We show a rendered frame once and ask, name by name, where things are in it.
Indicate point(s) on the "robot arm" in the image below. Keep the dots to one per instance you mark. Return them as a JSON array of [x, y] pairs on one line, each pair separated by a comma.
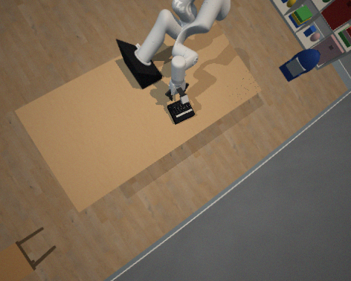
[[167, 23]]

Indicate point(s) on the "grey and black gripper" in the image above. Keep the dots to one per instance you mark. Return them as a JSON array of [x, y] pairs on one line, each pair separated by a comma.
[[172, 89]]

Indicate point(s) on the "black lighting desk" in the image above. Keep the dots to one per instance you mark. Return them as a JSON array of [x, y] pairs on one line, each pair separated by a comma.
[[182, 111]]

